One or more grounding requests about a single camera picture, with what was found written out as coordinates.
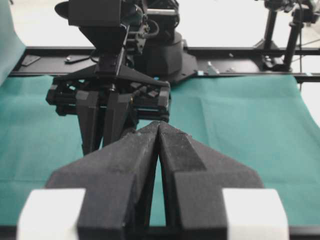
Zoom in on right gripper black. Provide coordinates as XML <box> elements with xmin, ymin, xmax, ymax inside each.
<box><xmin>46</xmin><ymin>52</ymin><xmax>171</xmax><ymax>155</ymax></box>

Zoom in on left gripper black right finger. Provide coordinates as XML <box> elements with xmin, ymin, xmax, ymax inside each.
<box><xmin>158</xmin><ymin>122</ymin><xmax>264</xmax><ymax>240</ymax></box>

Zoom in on green cloth mat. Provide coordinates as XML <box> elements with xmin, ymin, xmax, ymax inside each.
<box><xmin>0</xmin><ymin>0</ymin><xmax>320</xmax><ymax>226</ymax></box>

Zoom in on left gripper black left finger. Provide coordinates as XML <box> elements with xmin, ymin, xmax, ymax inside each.
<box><xmin>45</xmin><ymin>121</ymin><xmax>160</xmax><ymax>240</ymax></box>

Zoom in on black metal frame rail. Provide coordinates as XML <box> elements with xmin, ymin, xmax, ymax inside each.
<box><xmin>7</xmin><ymin>45</ymin><xmax>320</xmax><ymax>83</ymax></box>

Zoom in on black camera stand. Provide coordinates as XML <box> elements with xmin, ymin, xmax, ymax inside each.
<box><xmin>255</xmin><ymin>0</ymin><xmax>320</xmax><ymax>72</ymax></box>

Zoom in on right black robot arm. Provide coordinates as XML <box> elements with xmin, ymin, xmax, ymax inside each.
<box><xmin>46</xmin><ymin>0</ymin><xmax>197</xmax><ymax>155</ymax></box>

